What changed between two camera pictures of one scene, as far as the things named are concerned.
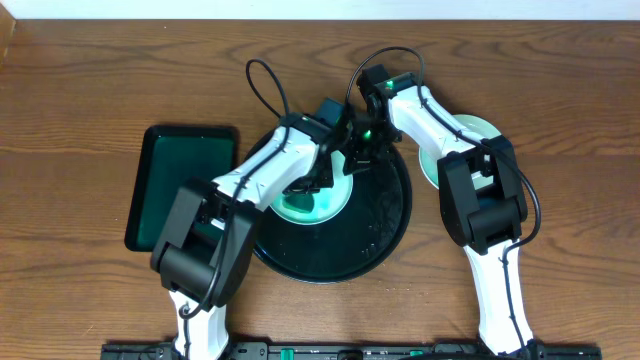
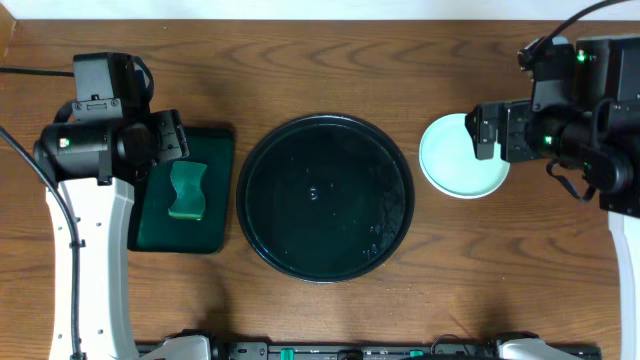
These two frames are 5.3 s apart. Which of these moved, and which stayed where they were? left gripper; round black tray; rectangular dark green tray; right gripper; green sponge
Moved: green sponge; left gripper; right gripper
Stayed: round black tray; rectangular dark green tray
